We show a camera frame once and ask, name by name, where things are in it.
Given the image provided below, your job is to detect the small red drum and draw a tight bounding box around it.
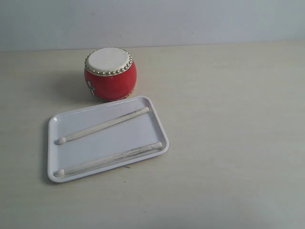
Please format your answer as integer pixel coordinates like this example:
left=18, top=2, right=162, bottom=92
left=84, top=47, right=137, bottom=101

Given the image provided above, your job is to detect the wooden drumstick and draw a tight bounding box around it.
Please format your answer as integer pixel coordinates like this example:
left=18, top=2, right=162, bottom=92
left=54, top=142, right=162, bottom=177
left=55, top=107, right=149, bottom=145

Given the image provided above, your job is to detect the white rectangular plastic tray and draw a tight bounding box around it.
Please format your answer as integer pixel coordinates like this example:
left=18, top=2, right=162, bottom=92
left=48, top=96, right=169, bottom=183

